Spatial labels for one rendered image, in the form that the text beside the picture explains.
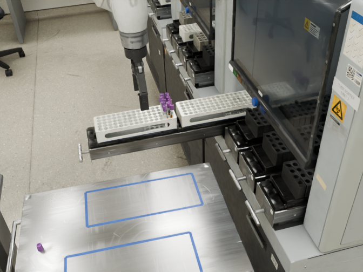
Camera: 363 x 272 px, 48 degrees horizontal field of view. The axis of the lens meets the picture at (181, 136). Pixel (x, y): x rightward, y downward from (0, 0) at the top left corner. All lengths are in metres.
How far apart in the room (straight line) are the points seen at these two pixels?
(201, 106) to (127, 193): 0.47
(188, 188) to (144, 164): 1.35
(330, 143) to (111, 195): 0.66
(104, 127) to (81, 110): 1.72
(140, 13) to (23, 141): 1.92
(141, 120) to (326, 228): 0.73
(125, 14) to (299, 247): 0.86
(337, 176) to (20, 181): 2.06
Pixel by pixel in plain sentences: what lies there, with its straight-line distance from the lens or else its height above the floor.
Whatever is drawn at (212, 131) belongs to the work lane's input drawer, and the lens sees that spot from 1.56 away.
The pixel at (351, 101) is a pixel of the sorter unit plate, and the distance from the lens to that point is 0.95.
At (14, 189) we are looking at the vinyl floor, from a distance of 2.68.
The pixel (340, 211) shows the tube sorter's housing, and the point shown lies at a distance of 1.15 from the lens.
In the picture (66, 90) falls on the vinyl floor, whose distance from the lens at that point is 3.51.
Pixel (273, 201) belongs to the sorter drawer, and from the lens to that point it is 1.26.
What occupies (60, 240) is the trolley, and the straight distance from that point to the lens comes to 1.21.
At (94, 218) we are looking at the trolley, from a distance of 1.24.
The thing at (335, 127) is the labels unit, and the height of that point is 1.14.
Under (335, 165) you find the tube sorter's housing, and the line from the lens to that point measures 1.06.
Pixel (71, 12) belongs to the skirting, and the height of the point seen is 0.03.
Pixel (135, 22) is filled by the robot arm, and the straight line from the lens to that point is 1.30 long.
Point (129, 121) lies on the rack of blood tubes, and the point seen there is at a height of 0.86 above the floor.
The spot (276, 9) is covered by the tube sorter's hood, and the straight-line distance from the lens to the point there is 1.19.
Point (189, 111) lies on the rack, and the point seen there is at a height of 0.85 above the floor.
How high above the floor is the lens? 1.73
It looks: 38 degrees down
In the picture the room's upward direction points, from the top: 3 degrees counter-clockwise
